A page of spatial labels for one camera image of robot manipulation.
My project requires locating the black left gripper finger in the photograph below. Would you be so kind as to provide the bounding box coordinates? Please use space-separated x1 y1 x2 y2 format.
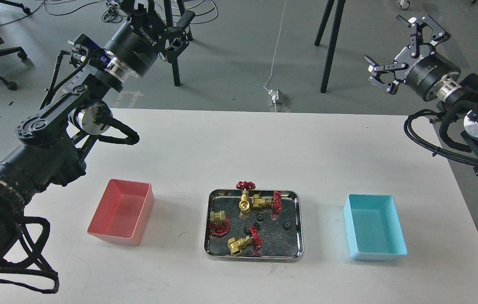
120 0 167 34
160 10 196 63

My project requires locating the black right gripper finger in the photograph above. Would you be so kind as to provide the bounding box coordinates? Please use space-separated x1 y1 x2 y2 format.
364 55 409 95
397 14 451 57

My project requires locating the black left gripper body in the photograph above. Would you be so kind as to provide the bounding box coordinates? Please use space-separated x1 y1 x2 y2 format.
104 16 166 76

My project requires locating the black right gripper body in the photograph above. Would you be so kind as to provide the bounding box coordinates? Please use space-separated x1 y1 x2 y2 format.
399 44 461 102

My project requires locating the brass valve red handwheel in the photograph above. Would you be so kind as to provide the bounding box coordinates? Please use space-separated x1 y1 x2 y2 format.
236 181 256 214
208 210 230 237

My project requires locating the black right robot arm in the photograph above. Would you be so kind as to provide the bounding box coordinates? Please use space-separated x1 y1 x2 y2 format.
364 15 478 177

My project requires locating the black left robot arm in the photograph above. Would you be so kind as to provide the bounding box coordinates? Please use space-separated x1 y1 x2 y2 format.
0 0 196 293

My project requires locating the light blue plastic box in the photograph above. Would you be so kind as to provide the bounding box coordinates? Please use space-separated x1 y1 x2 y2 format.
343 194 408 261

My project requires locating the pink plastic box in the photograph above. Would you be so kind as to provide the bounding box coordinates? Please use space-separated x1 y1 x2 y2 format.
87 179 154 246

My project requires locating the brass valve lying right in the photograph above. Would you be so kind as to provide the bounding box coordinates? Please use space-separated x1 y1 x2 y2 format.
251 191 282 220

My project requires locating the upright brass valve red handwheel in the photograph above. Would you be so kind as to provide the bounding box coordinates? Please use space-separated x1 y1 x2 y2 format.
236 181 256 214

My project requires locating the brass valve front of tray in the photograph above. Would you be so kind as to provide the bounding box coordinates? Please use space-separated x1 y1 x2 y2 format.
227 225 263 256

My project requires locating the black tripod leg left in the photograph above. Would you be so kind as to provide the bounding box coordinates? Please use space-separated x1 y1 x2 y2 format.
164 0 193 86

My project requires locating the black tripod leg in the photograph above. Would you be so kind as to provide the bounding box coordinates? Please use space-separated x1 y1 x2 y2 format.
164 0 193 86
314 0 346 94

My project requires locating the black tripod leg right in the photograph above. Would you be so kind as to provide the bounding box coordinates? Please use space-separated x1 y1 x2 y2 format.
314 0 346 94

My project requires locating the shiny metal tray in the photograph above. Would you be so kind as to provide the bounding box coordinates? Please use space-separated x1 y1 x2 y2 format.
203 189 304 262

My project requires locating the black cable bundle floor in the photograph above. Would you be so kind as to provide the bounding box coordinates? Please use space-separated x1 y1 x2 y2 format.
32 0 219 25

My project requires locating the white cable on floor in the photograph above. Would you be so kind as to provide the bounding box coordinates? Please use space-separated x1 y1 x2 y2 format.
262 0 287 92

